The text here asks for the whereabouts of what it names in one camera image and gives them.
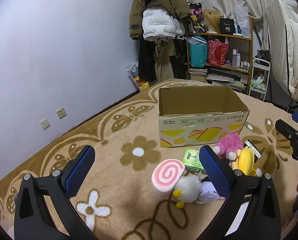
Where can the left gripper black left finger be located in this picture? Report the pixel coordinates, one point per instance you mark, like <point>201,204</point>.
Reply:
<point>32,219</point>

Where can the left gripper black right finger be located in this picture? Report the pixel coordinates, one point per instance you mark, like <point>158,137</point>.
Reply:
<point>261,220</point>

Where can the yellow plush toy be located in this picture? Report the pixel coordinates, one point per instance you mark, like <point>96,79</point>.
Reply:
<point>245,162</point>

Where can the white chick plush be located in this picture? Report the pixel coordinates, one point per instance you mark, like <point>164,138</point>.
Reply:
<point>187,190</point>

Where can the pink plush toy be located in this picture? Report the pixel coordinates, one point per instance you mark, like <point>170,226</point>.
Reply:
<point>228,147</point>

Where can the green tissue pack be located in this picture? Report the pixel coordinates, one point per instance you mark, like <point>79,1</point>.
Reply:
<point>192,161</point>

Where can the pink swirl roll plush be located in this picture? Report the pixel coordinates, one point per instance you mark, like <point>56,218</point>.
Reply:
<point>166,175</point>

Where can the black face wash tube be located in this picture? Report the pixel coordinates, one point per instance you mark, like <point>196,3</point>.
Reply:
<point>256,151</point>

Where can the lavender plush cushion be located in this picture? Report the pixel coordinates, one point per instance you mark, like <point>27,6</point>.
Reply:
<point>207,193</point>

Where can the white rolling cart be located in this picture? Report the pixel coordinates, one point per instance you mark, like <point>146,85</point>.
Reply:
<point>259,78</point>

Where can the beige floral carpet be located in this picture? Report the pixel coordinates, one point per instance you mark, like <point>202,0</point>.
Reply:
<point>116,198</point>

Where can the cream folded mattress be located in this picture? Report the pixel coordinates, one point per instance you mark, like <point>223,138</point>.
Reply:
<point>282,21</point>

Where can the wooden shelf unit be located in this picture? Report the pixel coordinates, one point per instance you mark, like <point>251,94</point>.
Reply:
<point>228,60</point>

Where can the red patterned bag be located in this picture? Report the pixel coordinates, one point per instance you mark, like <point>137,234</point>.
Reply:
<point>217,52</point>

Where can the open cardboard box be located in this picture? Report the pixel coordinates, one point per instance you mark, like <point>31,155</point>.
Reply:
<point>197,115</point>

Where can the stack of books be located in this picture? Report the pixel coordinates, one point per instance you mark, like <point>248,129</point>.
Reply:
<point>198,74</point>

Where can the black box marked 40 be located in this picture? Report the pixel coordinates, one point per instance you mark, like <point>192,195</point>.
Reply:
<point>227,26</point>

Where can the teal tote bag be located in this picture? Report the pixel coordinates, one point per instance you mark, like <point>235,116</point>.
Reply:
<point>198,51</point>

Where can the blonde wig head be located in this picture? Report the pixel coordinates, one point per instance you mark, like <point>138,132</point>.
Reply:
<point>212,21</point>

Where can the beige hanging trousers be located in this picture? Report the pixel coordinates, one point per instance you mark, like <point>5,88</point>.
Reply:
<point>163,67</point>

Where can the black hanging garment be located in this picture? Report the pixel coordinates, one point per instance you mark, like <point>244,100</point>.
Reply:
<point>146,62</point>

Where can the plastic bag of toys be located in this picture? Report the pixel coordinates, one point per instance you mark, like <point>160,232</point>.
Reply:
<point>133,72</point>

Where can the lower wall socket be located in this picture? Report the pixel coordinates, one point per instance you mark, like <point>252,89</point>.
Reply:
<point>45,124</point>

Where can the wall socket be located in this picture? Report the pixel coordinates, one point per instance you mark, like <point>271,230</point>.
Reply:
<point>45,124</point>
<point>61,113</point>

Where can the upper wall socket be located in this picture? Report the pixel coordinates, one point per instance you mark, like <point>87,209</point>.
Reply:
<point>61,113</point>

